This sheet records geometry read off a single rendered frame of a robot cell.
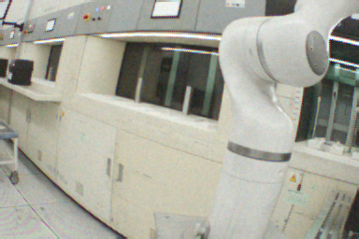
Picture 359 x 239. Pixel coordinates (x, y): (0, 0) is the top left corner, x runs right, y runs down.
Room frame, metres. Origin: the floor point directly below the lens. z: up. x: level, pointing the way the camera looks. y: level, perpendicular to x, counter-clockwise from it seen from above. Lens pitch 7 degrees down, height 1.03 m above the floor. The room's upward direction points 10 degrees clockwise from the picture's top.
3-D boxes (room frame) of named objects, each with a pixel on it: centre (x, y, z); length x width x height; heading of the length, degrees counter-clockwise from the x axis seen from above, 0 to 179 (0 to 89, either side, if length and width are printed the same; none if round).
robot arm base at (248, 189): (0.50, -0.14, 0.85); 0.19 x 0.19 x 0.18
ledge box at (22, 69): (2.59, 1.72, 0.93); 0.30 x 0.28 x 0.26; 50
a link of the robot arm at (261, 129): (0.53, -0.12, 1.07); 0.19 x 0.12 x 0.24; 28
